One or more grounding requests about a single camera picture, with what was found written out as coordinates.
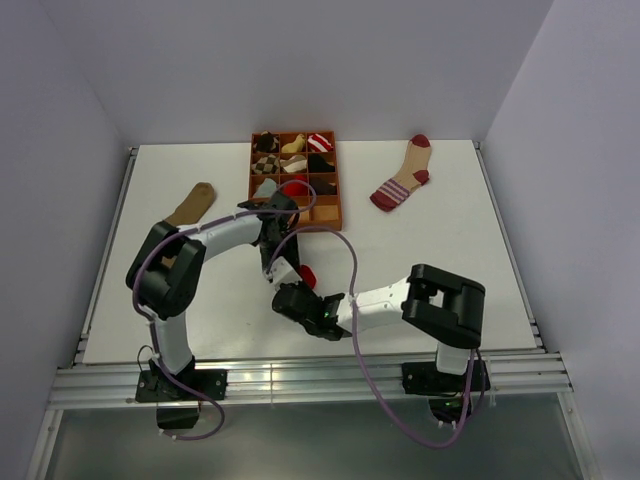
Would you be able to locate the yellow rolled sock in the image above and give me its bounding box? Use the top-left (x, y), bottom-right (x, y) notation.
top-left (281, 134), bottom-right (306, 153)

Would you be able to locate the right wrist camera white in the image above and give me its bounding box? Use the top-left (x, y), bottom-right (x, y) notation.
top-left (263, 257), bottom-right (302, 291)

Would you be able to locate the dark brown black rolled sock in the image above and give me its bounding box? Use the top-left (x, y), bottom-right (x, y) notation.
top-left (309, 177), bottom-right (337, 196)

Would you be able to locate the beige brown striped rolled sock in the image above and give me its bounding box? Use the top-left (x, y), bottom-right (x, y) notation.
top-left (280, 154), bottom-right (308, 174)

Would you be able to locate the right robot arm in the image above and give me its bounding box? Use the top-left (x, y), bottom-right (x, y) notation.
top-left (266, 258), bottom-right (486, 390)

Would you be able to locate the red white striped rolled sock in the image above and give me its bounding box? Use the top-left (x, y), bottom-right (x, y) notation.
top-left (307, 133), bottom-right (334, 152)

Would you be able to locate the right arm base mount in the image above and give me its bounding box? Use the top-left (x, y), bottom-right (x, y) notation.
top-left (401, 361), bottom-right (491, 396)

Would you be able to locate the aluminium front rail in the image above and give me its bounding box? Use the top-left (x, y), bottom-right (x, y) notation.
top-left (46, 351), bottom-right (573, 410)

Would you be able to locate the black box under rail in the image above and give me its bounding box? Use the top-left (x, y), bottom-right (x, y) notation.
top-left (156, 407), bottom-right (200, 431)

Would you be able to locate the checkered rolled sock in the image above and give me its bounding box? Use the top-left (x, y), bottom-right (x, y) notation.
top-left (251, 154), bottom-right (280, 175)

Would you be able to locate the beige maroon striped sock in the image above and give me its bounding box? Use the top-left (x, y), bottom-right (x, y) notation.
top-left (369, 134), bottom-right (432, 212)

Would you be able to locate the light blue rolled sock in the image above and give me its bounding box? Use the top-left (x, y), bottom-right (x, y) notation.
top-left (253, 178), bottom-right (278, 198)

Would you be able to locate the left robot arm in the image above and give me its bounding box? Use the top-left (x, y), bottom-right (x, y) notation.
top-left (126, 192), bottom-right (305, 399)

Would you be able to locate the red sock with white pattern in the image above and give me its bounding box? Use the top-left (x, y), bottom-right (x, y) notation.
top-left (298, 264), bottom-right (317, 289)

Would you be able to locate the orange wooden compartment tray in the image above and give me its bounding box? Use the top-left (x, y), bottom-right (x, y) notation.
top-left (248, 130), bottom-right (343, 230)

